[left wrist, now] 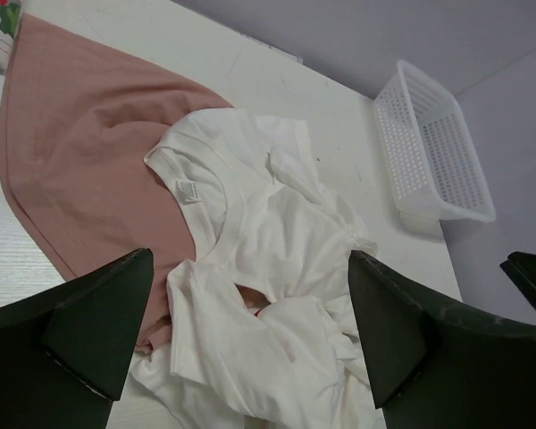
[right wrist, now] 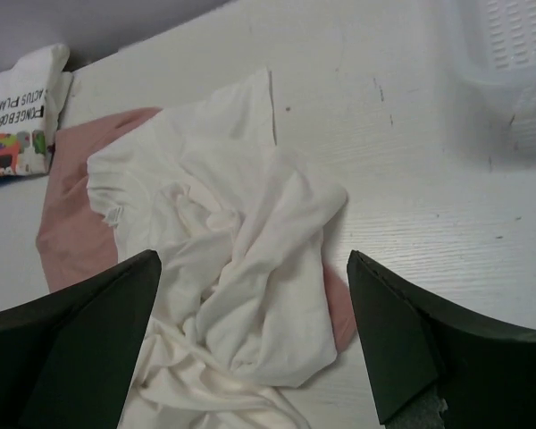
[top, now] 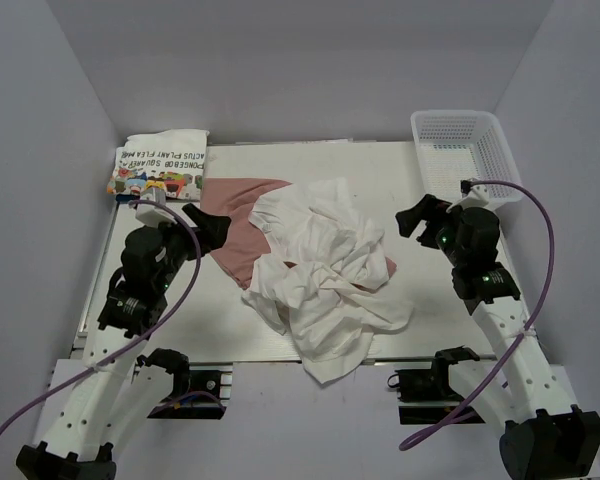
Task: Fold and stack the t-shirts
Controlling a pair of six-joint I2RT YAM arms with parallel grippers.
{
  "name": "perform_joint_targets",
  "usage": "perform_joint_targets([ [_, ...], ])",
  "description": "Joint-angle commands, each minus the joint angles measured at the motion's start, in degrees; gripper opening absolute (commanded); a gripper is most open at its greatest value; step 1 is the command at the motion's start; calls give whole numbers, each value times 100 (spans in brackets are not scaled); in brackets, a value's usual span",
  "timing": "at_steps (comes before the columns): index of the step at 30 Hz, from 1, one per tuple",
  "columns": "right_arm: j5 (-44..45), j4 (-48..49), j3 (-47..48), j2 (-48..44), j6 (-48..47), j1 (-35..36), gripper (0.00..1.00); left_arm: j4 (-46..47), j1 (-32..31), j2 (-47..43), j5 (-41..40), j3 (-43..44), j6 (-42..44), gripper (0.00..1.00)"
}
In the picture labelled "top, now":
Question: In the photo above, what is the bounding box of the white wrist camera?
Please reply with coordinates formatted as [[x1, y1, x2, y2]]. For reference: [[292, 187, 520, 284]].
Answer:
[[135, 187, 173, 228], [447, 179, 490, 212]]

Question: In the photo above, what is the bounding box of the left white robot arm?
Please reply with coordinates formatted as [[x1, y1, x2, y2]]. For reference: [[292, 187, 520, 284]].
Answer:
[[16, 200, 231, 479]]

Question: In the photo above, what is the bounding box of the folded printed white t shirt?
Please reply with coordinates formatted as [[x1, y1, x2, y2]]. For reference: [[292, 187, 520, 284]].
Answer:
[[107, 129, 209, 201]]

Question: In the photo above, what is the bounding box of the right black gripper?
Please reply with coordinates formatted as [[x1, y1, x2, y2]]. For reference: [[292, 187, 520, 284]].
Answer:
[[395, 194, 467, 267]]

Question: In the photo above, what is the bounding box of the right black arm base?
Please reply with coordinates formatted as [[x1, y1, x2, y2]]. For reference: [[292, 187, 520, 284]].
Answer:
[[387, 346, 480, 426]]

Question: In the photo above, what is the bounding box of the white plastic basket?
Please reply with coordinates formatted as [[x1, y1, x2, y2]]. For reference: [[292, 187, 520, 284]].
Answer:
[[411, 110, 521, 201]]

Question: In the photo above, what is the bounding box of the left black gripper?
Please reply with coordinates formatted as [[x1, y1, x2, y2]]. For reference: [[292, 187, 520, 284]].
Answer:
[[150, 203, 230, 291]]

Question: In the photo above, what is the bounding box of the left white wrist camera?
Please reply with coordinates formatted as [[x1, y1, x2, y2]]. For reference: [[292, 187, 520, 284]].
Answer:
[[135, 187, 173, 228]]

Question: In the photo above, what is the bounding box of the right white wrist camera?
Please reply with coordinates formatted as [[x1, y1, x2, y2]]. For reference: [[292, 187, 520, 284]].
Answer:
[[447, 179, 490, 212]]

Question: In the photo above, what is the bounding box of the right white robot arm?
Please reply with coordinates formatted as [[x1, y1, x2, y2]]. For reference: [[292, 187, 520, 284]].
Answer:
[[396, 194, 600, 479]]

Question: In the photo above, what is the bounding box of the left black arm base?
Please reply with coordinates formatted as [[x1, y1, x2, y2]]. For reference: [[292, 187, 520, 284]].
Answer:
[[136, 348, 226, 420]]

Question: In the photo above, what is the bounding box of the pink t shirt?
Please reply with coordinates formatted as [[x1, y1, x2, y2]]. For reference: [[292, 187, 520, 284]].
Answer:
[[202, 178, 396, 296]]

